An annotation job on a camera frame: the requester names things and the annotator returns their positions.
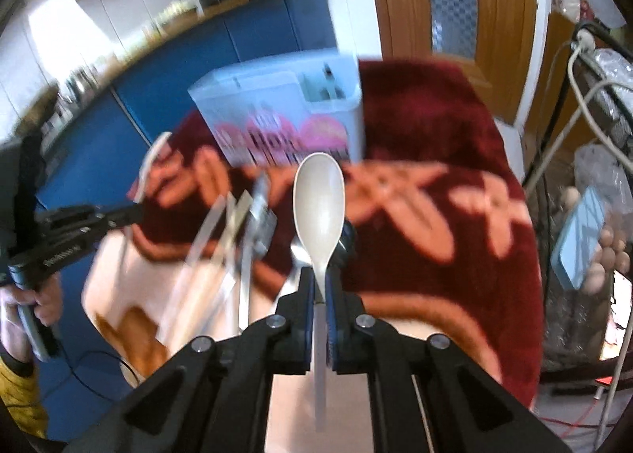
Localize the white plastic spoon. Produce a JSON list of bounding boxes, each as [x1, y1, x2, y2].
[[293, 152, 345, 433]]

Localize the yellow sleeve forearm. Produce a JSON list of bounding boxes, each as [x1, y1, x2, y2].
[[1, 348, 48, 438]]

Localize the blue kitchen cabinets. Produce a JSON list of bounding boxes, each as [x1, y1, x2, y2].
[[34, 0, 339, 442]]

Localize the person's left hand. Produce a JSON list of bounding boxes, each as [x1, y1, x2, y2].
[[1, 273, 63, 363]]

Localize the black frying pan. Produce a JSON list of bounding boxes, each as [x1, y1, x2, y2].
[[13, 83, 59, 137]]

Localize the wooden chopstick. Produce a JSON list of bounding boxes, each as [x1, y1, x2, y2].
[[203, 190, 253, 332], [155, 196, 226, 346]]

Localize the red floral blanket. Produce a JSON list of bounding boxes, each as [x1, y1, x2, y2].
[[83, 61, 543, 452]]

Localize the silver table knife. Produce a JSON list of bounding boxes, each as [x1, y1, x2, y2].
[[237, 172, 277, 332]]

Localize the light blue utensil box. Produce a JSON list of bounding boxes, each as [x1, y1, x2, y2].
[[189, 49, 365, 167]]

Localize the wooden door with glass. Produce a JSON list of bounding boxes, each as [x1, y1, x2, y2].
[[374, 0, 538, 127]]

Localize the white cable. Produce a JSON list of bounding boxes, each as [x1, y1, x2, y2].
[[523, 30, 633, 449]]

